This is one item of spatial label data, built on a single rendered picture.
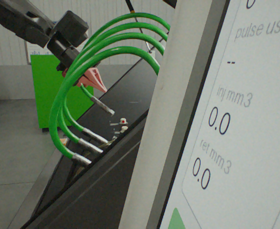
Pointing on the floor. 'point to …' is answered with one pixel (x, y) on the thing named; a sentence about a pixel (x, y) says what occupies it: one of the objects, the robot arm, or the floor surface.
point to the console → (164, 109)
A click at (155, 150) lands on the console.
